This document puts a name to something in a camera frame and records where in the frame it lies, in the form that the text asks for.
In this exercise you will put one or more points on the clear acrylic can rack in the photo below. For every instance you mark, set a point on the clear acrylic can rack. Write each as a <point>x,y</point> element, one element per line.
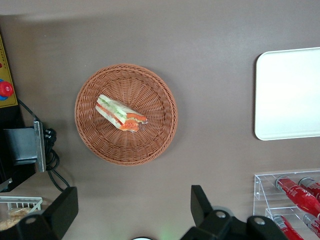
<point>260,190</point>

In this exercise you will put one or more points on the white rectangular plastic tray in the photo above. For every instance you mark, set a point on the white rectangular plastic tray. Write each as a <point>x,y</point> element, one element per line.
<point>287,95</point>

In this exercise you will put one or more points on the red emergency stop button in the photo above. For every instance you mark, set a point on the red emergency stop button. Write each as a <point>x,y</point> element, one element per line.
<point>6,88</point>

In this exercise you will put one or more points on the brown round wicker basket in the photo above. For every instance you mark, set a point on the brown round wicker basket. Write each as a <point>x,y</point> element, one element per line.
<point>150,140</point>

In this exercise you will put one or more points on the bagged snack crackers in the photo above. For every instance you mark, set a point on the bagged snack crackers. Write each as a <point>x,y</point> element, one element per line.
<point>13,216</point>

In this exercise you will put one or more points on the grey metal bracket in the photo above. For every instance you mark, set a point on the grey metal bracket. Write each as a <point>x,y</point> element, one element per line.
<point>38,147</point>

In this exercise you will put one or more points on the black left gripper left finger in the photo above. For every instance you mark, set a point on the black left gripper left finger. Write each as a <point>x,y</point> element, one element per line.
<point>60,210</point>

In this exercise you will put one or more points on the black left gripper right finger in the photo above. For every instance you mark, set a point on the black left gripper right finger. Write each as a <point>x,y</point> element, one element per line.
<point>202,210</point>

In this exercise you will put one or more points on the plastic-wrapped sandwich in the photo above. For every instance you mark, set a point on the plastic-wrapped sandwich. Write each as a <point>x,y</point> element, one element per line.
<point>117,113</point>

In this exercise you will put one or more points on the red cola can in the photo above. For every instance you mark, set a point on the red cola can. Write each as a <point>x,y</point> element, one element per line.
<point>297,195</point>
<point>311,186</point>
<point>287,228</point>
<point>312,222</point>

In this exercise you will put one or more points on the yellow control panel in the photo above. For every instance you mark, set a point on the yellow control panel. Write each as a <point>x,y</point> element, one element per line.
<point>6,67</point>

